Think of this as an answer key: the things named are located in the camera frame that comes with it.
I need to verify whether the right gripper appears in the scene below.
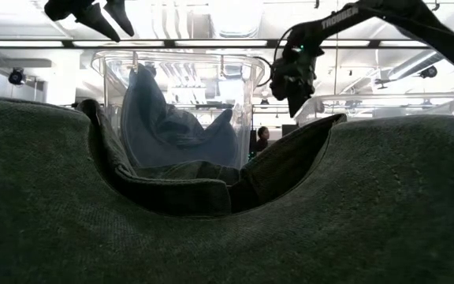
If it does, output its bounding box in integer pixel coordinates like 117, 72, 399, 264
270, 33, 325, 118

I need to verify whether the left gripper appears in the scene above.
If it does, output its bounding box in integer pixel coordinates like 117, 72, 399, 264
43, 0, 136, 43

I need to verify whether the blue denim cap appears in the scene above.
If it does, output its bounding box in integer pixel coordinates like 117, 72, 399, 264
119, 64, 240, 170

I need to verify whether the dark green cap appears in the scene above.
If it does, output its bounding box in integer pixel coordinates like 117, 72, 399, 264
0, 95, 454, 284

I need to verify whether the tall clear plastic container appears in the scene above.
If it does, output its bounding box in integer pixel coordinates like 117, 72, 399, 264
91, 49, 266, 170

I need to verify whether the low clear plastic container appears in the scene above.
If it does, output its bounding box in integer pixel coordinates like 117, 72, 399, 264
294, 92, 454, 128

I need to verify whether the person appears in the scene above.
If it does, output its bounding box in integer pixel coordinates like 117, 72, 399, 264
252, 125, 270, 155

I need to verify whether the thin hanging pole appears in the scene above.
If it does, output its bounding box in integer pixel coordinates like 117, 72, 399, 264
333, 0, 340, 95

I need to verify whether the white ceiling air duct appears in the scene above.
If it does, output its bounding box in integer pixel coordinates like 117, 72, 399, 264
210, 0, 266, 39

